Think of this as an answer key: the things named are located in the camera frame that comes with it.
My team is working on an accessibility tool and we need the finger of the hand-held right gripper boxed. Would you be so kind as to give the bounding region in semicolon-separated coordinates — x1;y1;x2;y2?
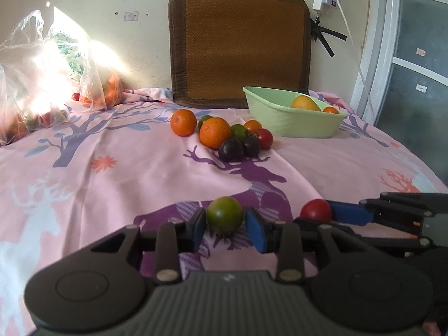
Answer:
293;216;433;250
325;192;435;227

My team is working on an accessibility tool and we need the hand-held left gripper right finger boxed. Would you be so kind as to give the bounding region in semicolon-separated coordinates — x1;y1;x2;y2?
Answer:
246;208;372;282

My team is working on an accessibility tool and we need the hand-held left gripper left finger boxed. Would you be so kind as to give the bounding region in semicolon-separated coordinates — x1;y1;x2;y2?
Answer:
91;208;207;283

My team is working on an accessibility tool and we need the green tomato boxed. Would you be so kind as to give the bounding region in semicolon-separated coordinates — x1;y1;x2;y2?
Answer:
206;196;244;234

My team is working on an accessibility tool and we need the dark purple round fruit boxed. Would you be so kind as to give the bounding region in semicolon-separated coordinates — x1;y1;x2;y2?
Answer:
242;136;261;158
219;137;244;162

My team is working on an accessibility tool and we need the large orange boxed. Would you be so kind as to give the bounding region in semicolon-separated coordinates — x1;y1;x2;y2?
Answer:
199;117;232;149

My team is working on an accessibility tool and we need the green lime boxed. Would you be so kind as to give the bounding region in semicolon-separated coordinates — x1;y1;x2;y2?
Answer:
230;124;250;141

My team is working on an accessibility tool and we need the light green plastic bowl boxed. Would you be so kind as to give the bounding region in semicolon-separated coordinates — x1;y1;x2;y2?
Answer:
243;86;348;138

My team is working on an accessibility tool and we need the mandarin orange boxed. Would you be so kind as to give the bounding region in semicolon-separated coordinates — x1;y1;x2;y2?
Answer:
170;109;197;137

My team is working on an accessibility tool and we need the person's right hand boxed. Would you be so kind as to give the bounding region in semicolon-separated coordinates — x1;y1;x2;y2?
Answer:
422;304;448;336

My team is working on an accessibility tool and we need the pink printed blanket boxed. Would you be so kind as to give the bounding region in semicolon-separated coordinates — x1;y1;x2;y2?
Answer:
0;87;448;336

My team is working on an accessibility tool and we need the yellow mango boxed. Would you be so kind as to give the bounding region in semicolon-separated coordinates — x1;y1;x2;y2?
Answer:
290;95;321;112

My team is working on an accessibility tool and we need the brown woven seat cushion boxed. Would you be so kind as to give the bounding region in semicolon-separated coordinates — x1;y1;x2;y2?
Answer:
167;0;312;109

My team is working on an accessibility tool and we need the clear plastic bag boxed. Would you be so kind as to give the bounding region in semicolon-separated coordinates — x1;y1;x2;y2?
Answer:
0;10;124;146

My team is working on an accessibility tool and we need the white window frame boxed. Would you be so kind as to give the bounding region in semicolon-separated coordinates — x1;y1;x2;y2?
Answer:
349;0;448;190

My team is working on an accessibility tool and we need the white cable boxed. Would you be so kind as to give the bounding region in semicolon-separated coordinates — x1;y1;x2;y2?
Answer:
332;0;376;124

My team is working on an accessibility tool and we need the black cushion strap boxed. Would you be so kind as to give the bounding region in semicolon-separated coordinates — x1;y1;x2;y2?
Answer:
309;17;347;58

